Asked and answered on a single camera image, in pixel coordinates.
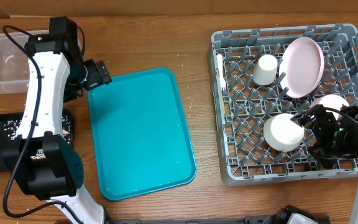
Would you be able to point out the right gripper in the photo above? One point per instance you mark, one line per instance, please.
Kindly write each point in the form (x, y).
(322, 121)

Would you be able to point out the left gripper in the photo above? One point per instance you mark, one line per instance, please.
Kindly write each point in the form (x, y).
(97, 74)

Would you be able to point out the pink bowl with nuts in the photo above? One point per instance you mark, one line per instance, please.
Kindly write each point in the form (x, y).
(330, 101)

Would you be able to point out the white bowl with rice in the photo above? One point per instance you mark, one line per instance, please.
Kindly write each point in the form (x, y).
(282, 134)

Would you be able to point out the white paper cup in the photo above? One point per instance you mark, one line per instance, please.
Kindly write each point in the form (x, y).
(265, 70)

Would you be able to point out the pile of rice and nuts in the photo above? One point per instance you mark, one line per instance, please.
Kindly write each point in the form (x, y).
(10, 128)

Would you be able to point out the white plastic fork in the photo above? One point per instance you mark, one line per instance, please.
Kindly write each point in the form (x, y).
(221, 65)

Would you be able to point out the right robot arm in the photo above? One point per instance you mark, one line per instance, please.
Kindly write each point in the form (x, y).
(351, 111)

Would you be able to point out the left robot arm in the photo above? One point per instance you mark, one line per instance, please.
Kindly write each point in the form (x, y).
(57, 75)

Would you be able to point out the grey dishwasher rack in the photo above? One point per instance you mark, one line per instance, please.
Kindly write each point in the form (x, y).
(242, 107)

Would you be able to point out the teal serving tray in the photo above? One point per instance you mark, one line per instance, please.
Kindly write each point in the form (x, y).
(141, 139)

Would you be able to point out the clear plastic bin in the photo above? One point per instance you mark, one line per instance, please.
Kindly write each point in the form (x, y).
(14, 68)

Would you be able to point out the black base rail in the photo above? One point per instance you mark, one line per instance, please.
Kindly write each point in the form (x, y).
(287, 214)

